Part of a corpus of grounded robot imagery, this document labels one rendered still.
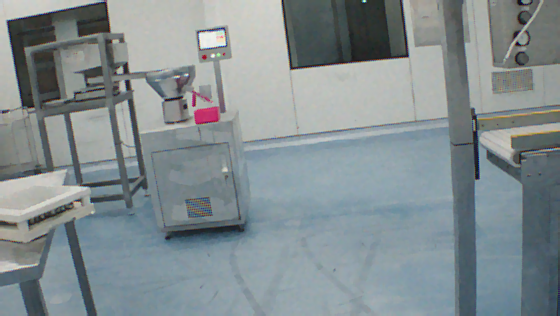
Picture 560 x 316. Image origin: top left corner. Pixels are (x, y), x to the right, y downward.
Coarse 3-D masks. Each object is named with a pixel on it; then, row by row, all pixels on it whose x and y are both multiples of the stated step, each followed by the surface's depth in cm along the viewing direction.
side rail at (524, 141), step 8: (520, 136) 132; (528, 136) 132; (536, 136) 132; (544, 136) 132; (552, 136) 132; (512, 144) 133; (520, 144) 133; (528, 144) 133; (536, 144) 133; (544, 144) 133; (552, 144) 133
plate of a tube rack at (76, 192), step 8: (72, 192) 140; (80, 192) 141; (88, 192) 143; (48, 200) 135; (56, 200) 134; (64, 200) 136; (72, 200) 138; (0, 208) 133; (8, 208) 131; (32, 208) 129; (40, 208) 129; (48, 208) 131; (56, 208) 134; (0, 216) 128; (8, 216) 126; (16, 216) 124; (24, 216) 125; (32, 216) 127
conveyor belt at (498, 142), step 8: (512, 128) 159; (520, 128) 157; (528, 128) 156; (536, 128) 155; (544, 128) 153; (552, 128) 152; (480, 136) 159; (488, 136) 154; (496, 136) 151; (504, 136) 150; (488, 144) 152; (496, 144) 146; (504, 144) 142; (496, 152) 146; (504, 152) 139; (512, 152) 135; (504, 160) 142; (512, 160) 135
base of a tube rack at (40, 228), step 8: (72, 208) 142; (80, 208) 141; (88, 208) 143; (56, 216) 136; (64, 216) 136; (72, 216) 138; (80, 216) 141; (0, 224) 135; (8, 224) 134; (40, 224) 131; (48, 224) 131; (56, 224) 134; (0, 232) 130; (8, 232) 128; (16, 232) 126; (32, 232) 127; (40, 232) 129; (16, 240) 127; (24, 240) 125
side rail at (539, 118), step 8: (552, 112) 158; (480, 120) 159; (488, 120) 159; (496, 120) 159; (504, 120) 159; (512, 120) 159; (520, 120) 159; (528, 120) 159; (536, 120) 159; (544, 120) 158; (552, 120) 158; (480, 128) 159; (488, 128) 159; (496, 128) 159
